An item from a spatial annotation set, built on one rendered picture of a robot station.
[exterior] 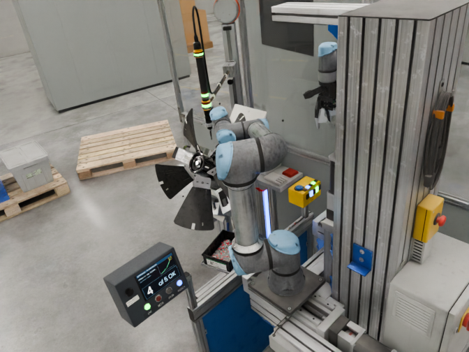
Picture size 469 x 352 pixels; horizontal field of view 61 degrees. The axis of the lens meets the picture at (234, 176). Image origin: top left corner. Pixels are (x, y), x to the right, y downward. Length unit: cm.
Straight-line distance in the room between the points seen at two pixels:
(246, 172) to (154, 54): 662
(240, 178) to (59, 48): 629
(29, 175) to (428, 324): 413
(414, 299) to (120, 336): 212
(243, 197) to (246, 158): 15
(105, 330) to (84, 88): 516
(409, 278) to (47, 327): 258
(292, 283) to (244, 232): 31
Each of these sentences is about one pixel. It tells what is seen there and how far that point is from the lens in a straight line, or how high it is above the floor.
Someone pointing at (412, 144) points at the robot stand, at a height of 171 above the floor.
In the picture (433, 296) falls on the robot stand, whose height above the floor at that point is 123.
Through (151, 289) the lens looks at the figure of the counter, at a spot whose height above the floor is 116.
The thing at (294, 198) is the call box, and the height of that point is 103.
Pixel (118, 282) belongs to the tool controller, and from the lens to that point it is 149.
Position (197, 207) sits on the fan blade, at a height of 102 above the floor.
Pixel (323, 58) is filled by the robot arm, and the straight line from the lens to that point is 171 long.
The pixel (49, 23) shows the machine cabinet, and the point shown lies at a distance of 729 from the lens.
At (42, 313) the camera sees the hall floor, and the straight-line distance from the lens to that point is 345.
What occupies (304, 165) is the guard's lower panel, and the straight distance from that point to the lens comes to 268.
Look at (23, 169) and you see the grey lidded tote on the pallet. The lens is 472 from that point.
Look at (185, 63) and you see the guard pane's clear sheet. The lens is 325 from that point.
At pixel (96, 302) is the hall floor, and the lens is 332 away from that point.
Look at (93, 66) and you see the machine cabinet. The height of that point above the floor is 64.
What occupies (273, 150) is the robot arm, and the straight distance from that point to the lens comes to 125.
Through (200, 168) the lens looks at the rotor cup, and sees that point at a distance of 212.
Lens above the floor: 223
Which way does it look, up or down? 31 degrees down
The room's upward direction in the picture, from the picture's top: 7 degrees counter-clockwise
